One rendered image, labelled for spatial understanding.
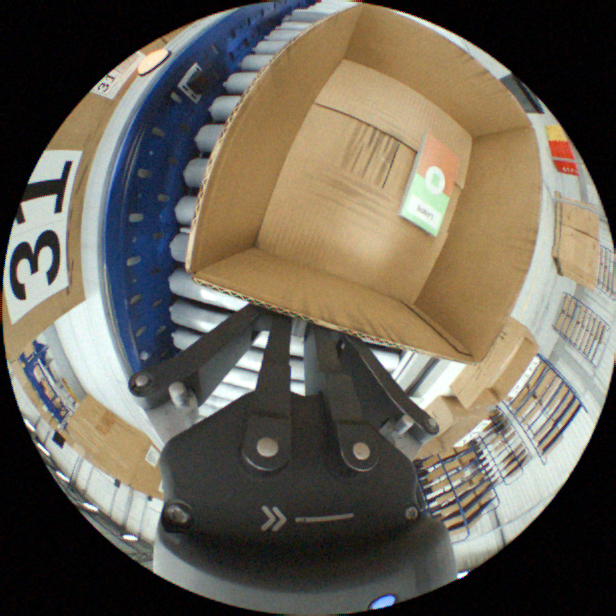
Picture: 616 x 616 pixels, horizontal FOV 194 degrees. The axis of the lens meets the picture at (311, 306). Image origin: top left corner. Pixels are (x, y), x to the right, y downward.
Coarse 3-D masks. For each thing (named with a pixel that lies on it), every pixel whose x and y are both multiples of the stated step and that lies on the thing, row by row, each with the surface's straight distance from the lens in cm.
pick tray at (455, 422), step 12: (444, 396) 68; (432, 408) 66; (444, 408) 64; (456, 408) 69; (480, 408) 89; (444, 420) 64; (456, 420) 101; (468, 420) 101; (480, 420) 99; (444, 432) 107; (456, 432) 104; (468, 432) 102; (432, 444) 100; (444, 444) 108; (420, 456) 89
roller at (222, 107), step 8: (224, 96) 39; (232, 96) 38; (240, 96) 37; (216, 104) 38; (224, 104) 37; (232, 104) 36; (216, 112) 38; (224, 112) 37; (216, 120) 39; (224, 120) 39; (392, 160) 34
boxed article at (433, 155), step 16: (432, 144) 35; (416, 160) 33; (432, 160) 34; (448, 160) 36; (416, 176) 31; (432, 176) 33; (448, 176) 35; (416, 192) 30; (432, 192) 32; (448, 192) 34; (400, 208) 29; (416, 208) 30; (432, 208) 32; (416, 224) 30; (432, 224) 31
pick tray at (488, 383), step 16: (512, 320) 59; (512, 336) 58; (528, 336) 84; (496, 352) 59; (528, 352) 95; (464, 368) 63; (480, 368) 60; (496, 368) 58; (512, 368) 96; (464, 384) 62; (480, 384) 60; (496, 384) 98; (512, 384) 96; (464, 400) 62; (480, 400) 77; (496, 400) 93
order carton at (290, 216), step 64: (320, 64) 28; (384, 64) 41; (448, 64) 38; (256, 128) 15; (320, 128) 30; (384, 128) 33; (448, 128) 43; (512, 128) 43; (256, 192) 20; (320, 192) 26; (384, 192) 28; (512, 192) 33; (192, 256) 11; (256, 256) 21; (320, 256) 26; (384, 256) 29; (448, 256) 33; (512, 256) 27; (320, 320) 11; (384, 320) 17; (448, 320) 29
